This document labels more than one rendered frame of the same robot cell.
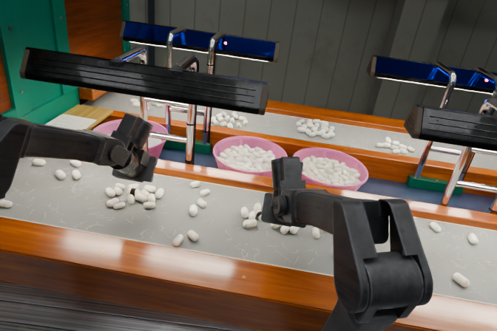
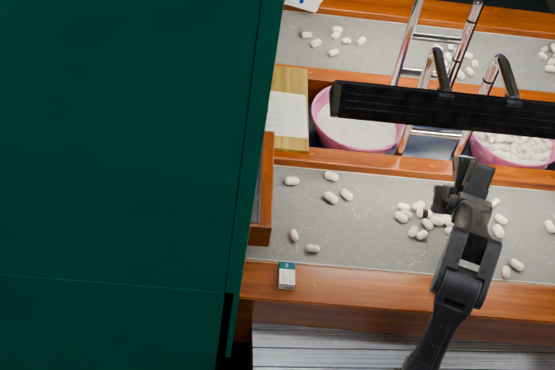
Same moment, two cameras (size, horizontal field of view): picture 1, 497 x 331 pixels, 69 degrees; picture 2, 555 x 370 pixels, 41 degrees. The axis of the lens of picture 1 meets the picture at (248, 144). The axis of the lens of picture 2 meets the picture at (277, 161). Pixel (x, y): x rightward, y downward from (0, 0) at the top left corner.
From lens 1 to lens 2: 1.20 m
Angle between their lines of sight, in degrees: 21
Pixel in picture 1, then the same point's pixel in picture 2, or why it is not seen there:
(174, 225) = not seen: hidden behind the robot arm
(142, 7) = not seen: outside the picture
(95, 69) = (421, 105)
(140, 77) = (473, 111)
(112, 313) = (469, 349)
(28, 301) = (391, 347)
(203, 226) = (515, 249)
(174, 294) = (530, 329)
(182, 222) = not seen: hidden behind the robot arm
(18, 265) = (378, 318)
